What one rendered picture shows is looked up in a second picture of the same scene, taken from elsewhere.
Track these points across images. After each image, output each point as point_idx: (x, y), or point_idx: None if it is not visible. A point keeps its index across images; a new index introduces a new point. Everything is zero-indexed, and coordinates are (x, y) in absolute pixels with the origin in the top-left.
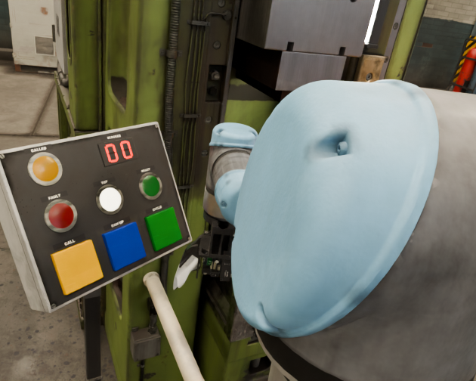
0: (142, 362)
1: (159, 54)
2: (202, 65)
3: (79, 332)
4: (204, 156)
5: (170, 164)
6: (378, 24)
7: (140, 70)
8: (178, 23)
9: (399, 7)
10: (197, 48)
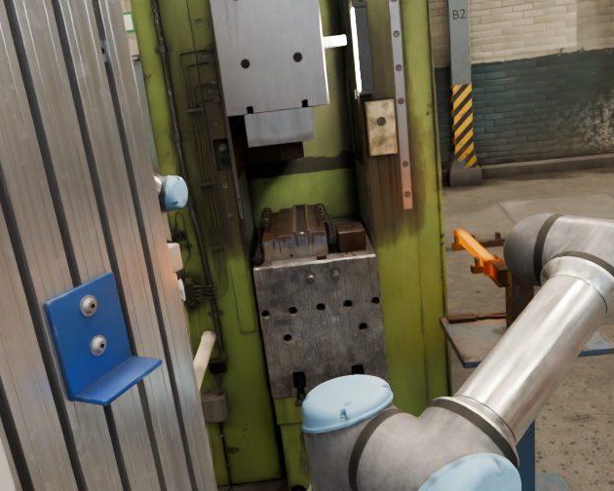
0: (220, 431)
1: (169, 139)
2: (207, 141)
3: (206, 424)
4: (230, 218)
5: (196, 226)
6: (365, 71)
7: (158, 154)
8: (178, 114)
9: (395, 51)
10: (198, 129)
